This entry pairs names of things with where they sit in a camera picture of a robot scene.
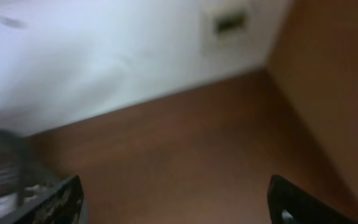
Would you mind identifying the grey plastic basket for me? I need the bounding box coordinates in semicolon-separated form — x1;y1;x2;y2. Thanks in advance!
0;129;62;207

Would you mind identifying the white wall socket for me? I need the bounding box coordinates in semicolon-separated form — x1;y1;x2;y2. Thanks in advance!
200;1;253;55

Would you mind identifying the brown side panel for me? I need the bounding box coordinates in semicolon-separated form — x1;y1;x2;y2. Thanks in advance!
267;0;358;201

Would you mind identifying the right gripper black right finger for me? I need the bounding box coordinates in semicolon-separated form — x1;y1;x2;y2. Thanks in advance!
267;175;357;224

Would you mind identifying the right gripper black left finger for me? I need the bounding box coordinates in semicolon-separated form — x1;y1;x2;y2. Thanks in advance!
0;175;85;224

